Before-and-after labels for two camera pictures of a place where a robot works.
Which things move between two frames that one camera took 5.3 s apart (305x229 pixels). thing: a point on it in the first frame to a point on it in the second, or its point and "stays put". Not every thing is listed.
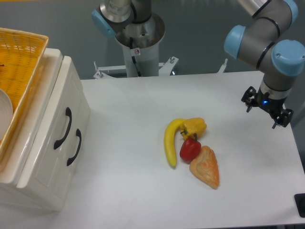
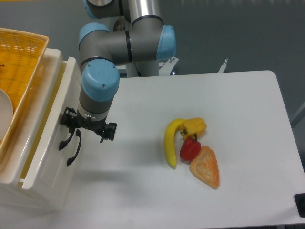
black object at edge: (299, 201) stays put
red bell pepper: (189, 148) stays put
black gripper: (273, 106) to (97, 126)
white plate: (6, 112) stays put
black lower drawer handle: (78, 133) stays put
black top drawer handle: (57, 143) to (71, 130)
